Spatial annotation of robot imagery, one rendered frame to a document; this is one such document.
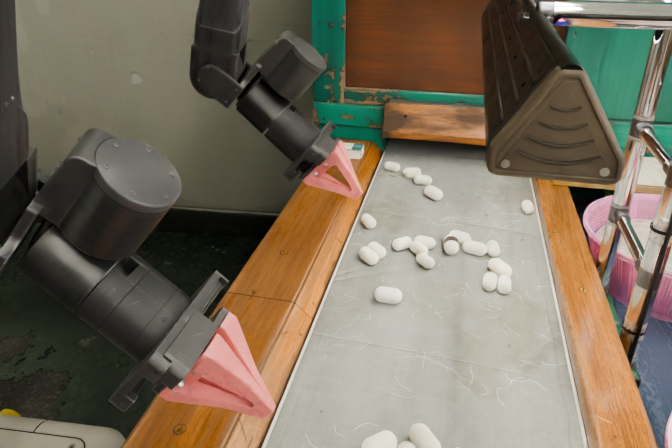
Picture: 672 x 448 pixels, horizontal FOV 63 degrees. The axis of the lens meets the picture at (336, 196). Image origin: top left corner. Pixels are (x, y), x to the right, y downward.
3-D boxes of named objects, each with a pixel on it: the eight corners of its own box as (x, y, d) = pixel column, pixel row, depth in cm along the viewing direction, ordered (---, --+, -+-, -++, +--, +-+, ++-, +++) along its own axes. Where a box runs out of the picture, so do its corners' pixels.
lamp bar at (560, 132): (485, 176, 35) (500, 62, 32) (480, 22, 89) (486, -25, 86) (621, 188, 33) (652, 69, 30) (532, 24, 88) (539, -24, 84)
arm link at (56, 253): (50, 233, 42) (-7, 274, 37) (87, 176, 39) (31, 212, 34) (121, 290, 43) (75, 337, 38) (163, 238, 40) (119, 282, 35)
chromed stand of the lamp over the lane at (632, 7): (468, 379, 68) (522, 2, 49) (470, 286, 86) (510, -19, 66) (633, 406, 65) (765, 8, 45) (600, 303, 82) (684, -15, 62)
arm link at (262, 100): (239, 97, 77) (224, 108, 72) (269, 62, 74) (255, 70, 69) (276, 131, 78) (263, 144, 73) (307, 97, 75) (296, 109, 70)
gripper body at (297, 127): (340, 128, 78) (302, 92, 77) (323, 154, 69) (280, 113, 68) (311, 157, 81) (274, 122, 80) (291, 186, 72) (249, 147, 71)
